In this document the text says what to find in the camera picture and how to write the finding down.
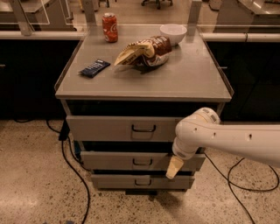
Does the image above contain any grey top drawer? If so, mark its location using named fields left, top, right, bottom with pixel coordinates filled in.
left=66, top=115, right=181, bottom=142

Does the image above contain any grey drawer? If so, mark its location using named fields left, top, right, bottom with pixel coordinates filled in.
left=66, top=115, right=181, bottom=142
left=80, top=150, right=207, bottom=172
left=91, top=174, right=194, bottom=190

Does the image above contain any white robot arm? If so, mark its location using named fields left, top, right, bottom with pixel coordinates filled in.
left=165, top=108, right=280, bottom=179

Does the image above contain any grey bottom drawer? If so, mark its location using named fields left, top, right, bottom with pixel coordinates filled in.
left=91, top=174, right=194, bottom=190

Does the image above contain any grey metal drawer cabinet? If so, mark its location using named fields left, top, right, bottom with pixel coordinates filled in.
left=54, top=24, right=235, bottom=196

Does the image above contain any grey middle drawer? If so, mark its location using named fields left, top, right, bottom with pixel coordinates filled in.
left=80, top=150, right=207, bottom=172

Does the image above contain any brown chip bag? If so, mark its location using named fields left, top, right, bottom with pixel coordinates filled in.
left=115, top=36, right=172, bottom=67

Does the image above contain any black power adapter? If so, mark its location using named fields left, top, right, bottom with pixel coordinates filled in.
left=59, top=121, right=70, bottom=141

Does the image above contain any dark blue snack bar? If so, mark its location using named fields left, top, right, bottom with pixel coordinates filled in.
left=80, top=59, right=110, bottom=78

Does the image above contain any white bowl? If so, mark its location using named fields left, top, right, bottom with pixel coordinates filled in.
left=160, top=24, right=187, bottom=46

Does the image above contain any red soda can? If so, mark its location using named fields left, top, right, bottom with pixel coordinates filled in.
left=102, top=12, right=118, bottom=43

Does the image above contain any office chair base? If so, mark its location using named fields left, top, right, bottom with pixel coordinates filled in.
left=141, top=0, right=173, bottom=10

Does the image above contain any black cable right floor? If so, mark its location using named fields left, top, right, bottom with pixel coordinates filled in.
left=204, top=152, right=280, bottom=224

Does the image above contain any black cable floor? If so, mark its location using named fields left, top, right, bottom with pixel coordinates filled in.
left=204, top=152, right=280, bottom=224
left=13, top=117, right=91, bottom=224

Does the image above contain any black cable left floor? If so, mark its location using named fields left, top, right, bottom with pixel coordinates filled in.
left=13, top=117, right=91, bottom=224

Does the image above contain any white horizontal rail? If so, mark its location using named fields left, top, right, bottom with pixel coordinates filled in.
left=0, top=31, right=280, bottom=43

